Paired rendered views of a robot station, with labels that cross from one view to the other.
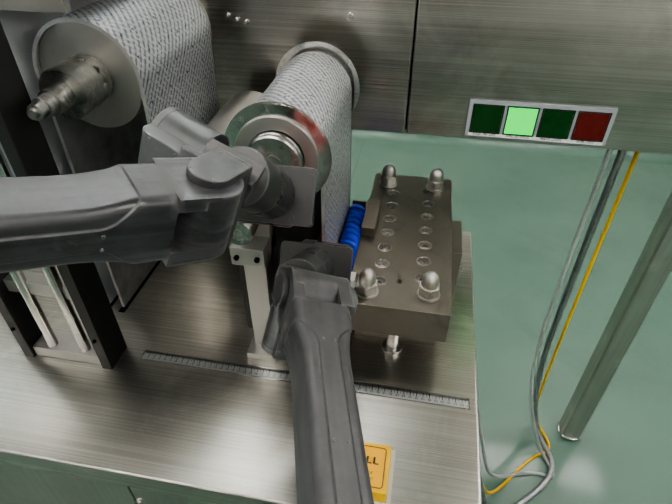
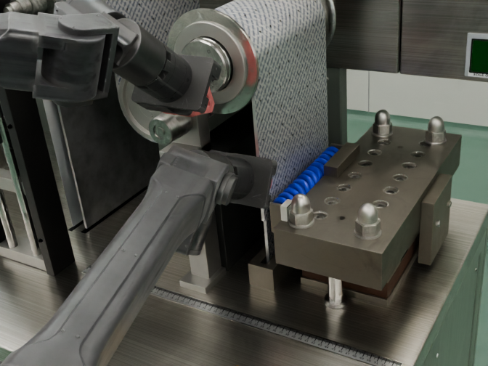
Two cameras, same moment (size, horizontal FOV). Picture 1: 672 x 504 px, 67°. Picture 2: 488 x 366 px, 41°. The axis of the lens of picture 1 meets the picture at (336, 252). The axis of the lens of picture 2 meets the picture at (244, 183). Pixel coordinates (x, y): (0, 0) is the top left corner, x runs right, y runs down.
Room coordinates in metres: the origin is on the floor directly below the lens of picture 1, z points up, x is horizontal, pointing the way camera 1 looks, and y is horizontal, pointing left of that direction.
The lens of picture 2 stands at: (-0.18, -0.28, 1.52)
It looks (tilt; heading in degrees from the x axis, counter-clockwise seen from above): 28 degrees down; 22
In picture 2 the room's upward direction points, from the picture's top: 5 degrees counter-clockwise
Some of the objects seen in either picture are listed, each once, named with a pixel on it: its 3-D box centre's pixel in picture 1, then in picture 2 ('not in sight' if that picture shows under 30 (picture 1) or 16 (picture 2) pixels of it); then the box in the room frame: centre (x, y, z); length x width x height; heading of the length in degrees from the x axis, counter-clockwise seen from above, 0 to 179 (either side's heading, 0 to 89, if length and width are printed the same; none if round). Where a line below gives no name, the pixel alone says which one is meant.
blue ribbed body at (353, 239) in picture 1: (350, 240); (310, 179); (0.71, -0.02, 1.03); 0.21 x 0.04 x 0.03; 170
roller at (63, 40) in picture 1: (136, 48); not in sight; (0.78, 0.30, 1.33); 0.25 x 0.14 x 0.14; 170
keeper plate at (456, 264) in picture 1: (453, 259); (436, 218); (0.73, -0.22, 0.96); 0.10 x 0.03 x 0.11; 170
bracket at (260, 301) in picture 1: (257, 281); (191, 197); (0.58, 0.12, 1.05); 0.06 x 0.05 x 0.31; 170
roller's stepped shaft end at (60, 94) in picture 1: (48, 104); (22, 6); (0.57, 0.34, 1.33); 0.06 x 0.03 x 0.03; 170
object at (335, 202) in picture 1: (337, 203); (295, 133); (0.72, 0.00, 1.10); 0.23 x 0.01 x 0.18; 170
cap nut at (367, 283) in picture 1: (367, 280); (301, 208); (0.58, -0.05, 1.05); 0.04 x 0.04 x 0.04
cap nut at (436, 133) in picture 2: (436, 178); (436, 128); (0.89, -0.20, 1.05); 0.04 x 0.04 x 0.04
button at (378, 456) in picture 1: (363, 469); not in sight; (0.35, -0.04, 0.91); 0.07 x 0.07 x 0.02; 80
